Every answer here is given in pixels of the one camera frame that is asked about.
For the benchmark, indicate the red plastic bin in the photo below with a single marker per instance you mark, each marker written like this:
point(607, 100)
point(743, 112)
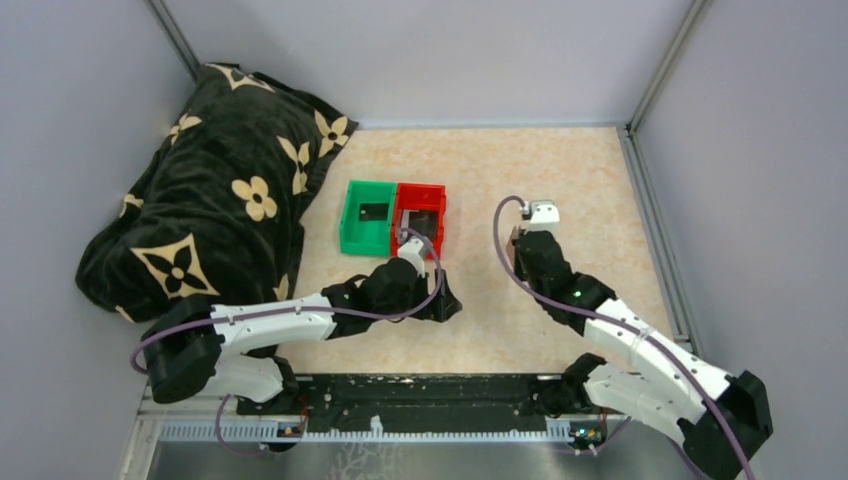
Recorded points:
point(422, 208)

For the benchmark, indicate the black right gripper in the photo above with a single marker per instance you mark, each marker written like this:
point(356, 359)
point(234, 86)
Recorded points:
point(518, 269)

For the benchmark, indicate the green plastic bin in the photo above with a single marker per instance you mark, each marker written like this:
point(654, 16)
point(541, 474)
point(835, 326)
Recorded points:
point(366, 238)

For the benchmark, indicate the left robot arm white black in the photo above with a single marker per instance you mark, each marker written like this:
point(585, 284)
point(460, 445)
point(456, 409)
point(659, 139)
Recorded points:
point(200, 348)

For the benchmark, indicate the black card in red bin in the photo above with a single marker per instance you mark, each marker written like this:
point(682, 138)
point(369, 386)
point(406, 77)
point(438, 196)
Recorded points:
point(425, 223)

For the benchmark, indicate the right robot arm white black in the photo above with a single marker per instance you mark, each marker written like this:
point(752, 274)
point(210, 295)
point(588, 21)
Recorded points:
point(718, 421)

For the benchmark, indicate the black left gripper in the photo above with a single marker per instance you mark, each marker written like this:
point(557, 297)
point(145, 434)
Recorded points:
point(447, 306)

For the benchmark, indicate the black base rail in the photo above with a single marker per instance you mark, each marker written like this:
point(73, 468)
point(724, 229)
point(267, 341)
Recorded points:
point(524, 394)

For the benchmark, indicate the black card in green bin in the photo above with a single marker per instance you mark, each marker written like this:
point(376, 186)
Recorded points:
point(369, 212)

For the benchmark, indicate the brown leather card holder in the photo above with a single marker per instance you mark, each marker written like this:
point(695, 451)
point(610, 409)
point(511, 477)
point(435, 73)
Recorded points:
point(510, 246)

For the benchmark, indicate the aluminium frame rail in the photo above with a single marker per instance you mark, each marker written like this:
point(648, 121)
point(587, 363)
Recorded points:
point(672, 293)

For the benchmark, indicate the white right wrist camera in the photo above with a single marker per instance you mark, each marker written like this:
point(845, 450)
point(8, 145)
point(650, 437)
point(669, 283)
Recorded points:
point(540, 215)

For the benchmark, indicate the black floral blanket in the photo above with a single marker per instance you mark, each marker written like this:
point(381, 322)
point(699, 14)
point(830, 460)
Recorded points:
point(218, 211)

